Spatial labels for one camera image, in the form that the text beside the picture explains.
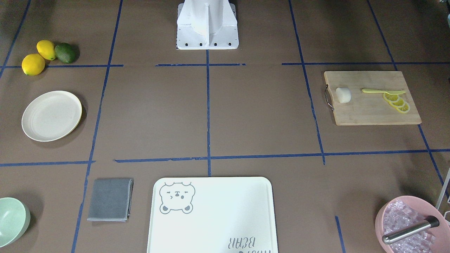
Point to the white bear tray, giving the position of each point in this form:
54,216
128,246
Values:
212,215

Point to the yellow lemon upper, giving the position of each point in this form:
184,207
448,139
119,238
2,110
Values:
46,49

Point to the pink bowl with ice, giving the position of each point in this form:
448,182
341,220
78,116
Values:
405,211

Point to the green avocado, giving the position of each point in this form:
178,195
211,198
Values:
65,53

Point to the yellow lemon lower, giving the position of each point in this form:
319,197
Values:
33,64

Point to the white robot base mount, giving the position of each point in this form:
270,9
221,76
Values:
207,25

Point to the mint green bowl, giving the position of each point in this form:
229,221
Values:
14,220

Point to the lemon slice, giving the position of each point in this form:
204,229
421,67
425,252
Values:
397,104
404,109
390,98

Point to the wooden cutting board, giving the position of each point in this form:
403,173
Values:
369,108

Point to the cream round plate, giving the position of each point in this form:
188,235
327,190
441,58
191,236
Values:
51,116

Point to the grey folded cloth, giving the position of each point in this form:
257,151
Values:
111,200

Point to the yellow lemon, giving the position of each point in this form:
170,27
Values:
33,64
46,49

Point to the steel black-tipped tool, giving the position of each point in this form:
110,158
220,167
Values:
401,234

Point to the lemon slice middle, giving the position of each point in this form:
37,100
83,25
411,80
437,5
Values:
397,104

